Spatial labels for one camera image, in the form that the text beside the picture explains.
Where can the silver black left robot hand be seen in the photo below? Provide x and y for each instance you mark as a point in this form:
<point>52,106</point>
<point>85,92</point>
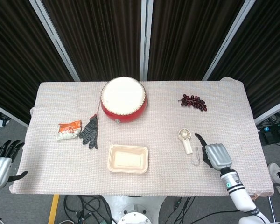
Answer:
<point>0,170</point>

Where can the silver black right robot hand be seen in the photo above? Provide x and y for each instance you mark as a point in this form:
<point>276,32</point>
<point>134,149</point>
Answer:
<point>218,156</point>

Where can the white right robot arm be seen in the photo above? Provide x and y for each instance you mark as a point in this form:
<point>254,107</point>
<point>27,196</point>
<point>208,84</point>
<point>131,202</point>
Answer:
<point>240,196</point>

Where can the white handheld fan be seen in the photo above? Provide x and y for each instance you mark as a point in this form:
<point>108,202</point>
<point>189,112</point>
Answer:
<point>188,147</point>

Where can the white sneaker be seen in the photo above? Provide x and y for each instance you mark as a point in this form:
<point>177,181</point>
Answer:
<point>274,172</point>

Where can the pink waffle-weave tablecloth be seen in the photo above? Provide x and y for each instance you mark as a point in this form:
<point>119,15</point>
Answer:
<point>165,182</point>

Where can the dark red grape bunch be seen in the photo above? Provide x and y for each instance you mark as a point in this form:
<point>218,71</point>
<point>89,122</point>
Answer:
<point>193,102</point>

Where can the yellow floor tape strip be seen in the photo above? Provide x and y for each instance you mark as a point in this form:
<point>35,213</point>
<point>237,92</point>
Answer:
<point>53,210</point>

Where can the orange and white snack bag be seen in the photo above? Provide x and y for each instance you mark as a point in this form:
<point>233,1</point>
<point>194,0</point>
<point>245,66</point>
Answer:
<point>67,131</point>

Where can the beige plastic food container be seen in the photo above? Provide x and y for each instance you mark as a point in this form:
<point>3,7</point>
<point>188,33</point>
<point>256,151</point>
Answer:
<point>128,161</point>

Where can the grey striped knit glove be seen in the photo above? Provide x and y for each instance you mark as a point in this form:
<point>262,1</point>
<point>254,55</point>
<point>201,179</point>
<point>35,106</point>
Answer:
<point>89,133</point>

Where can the dark ribbed partition panel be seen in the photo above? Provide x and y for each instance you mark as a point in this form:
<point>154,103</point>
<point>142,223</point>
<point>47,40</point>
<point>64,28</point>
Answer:
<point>191,35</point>
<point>18,58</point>
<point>266,58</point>
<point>95,35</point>

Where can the red drum with white skin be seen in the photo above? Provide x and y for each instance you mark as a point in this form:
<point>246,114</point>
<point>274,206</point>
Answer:
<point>123,95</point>

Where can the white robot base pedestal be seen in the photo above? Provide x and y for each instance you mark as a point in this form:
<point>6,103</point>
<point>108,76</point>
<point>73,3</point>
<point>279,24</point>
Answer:
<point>135,205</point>

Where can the grey metal partition post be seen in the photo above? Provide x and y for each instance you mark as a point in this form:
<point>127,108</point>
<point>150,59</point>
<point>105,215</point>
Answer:
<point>146,35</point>
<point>53,39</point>
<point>228,39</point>

